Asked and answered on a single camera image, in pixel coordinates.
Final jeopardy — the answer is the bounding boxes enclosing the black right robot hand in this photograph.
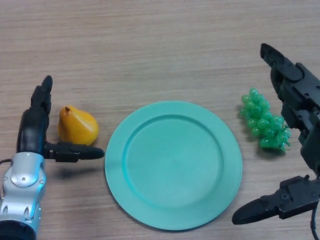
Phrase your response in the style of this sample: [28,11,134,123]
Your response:
[231,43,320,226]

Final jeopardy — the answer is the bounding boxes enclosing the teal green round plate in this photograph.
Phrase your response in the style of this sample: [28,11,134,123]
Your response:
[104,100,244,231]

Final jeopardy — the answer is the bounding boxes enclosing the green grape bunch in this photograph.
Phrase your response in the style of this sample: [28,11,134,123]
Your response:
[239,87,293,152]

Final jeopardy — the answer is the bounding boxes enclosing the yellow pear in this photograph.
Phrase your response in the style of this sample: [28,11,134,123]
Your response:
[57,105,100,146]

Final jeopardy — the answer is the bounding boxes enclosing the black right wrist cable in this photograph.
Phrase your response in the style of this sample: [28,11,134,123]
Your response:
[309,208,320,240]

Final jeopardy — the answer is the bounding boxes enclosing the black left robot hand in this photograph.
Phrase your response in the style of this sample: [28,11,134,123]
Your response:
[16,75,106,163]

